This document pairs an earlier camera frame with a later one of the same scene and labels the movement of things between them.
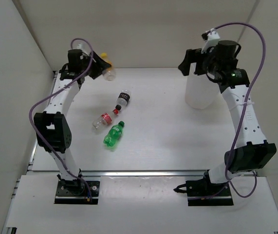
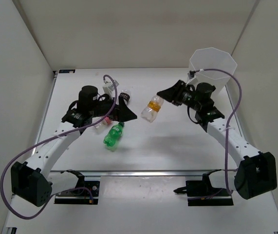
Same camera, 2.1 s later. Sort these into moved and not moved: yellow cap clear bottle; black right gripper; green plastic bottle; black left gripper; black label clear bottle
Moved: black left gripper; black right gripper; yellow cap clear bottle
Not moved: black label clear bottle; green plastic bottle
